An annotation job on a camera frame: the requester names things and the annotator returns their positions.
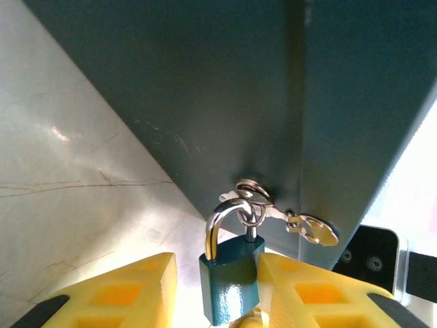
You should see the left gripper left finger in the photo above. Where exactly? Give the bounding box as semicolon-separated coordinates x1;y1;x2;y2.
10;251;178;328

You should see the teal padlock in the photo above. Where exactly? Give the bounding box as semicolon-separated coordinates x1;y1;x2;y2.
199;200;266;327

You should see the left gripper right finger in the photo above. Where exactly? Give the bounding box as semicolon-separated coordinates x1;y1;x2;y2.
257;251;431;328

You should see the starry night tin box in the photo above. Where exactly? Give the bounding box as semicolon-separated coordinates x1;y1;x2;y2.
22;0;437;271

